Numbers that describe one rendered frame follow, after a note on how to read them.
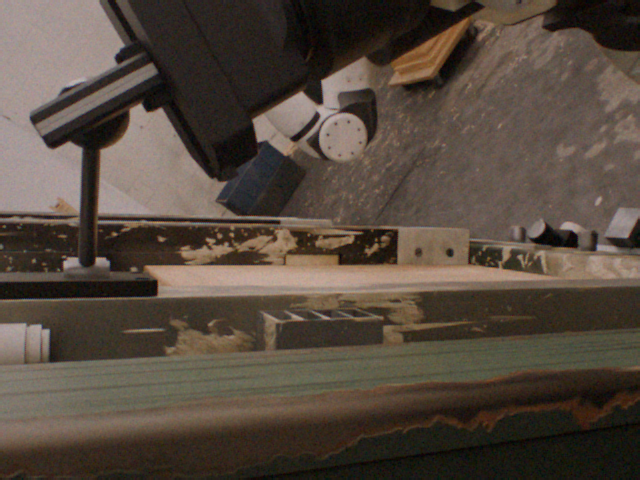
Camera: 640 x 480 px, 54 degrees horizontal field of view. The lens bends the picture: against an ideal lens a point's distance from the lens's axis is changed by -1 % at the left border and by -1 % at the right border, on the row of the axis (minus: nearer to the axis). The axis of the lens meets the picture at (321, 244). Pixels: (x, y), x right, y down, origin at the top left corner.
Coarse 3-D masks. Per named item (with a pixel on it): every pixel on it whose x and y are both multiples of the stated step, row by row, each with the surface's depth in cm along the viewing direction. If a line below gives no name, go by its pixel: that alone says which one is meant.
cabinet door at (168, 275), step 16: (160, 272) 71; (176, 272) 71; (192, 272) 72; (208, 272) 75; (224, 272) 76; (240, 272) 76; (256, 272) 77; (272, 272) 78; (288, 272) 78; (304, 272) 79; (320, 272) 80; (336, 272) 80; (352, 272) 81; (368, 272) 82; (384, 272) 82; (400, 272) 83; (416, 272) 84; (432, 272) 85; (448, 272) 85; (464, 272) 86; (480, 272) 85; (496, 272) 84; (512, 272) 85
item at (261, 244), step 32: (0, 224) 72; (32, 224) 73; (64, 224) 74; (128, 224) 77; (160, 224) 79; (192, 224) 80; (224, 224) 83; (256, 224) 89; (0, 256) 72; (32, 256) 73; (64, 256) 74; (96, 256) 76; (128, 256) 77; (160, 256) 79; (192, 256) 80; (224, 256) 82; (256, 256) 84; (352, 256) 89; (384, 256) 91; (416, 256) 93; (448, 256) 95
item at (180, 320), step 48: (192, 288) 41; (240, 288) 42; (288, 288) 43; (336, 288) 44; (384, 288) 45; (432, 288) 46; (480, 288) 47; (528, 288) 48; (576, 288) 50; (624, 288) 52; (96, 336) 36; (144, 336) 37; (192, 336) 38; (240, 336) 39; (384, 336) 43; (432, 336) 45; (480, 336) 47
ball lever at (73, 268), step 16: (80, 80) 32; (128, 112) 33; (96, 128) 31; (112, 128) 32; (80, 144) 32; (96, 144) 32; (112, 144) 33; (96, 160) 34; (80, 176) 35; (96, 176) 34; (80, 192) 35; (96, 192) 35; (80, 208) 35; (96, 208) 36; (80, 224) 36; (96, 224) 36; (80, 240) 36; (96, 240) 37; (80, 256) 37; (64, 272) 37; (80, 272) 37; (96, 272) 37
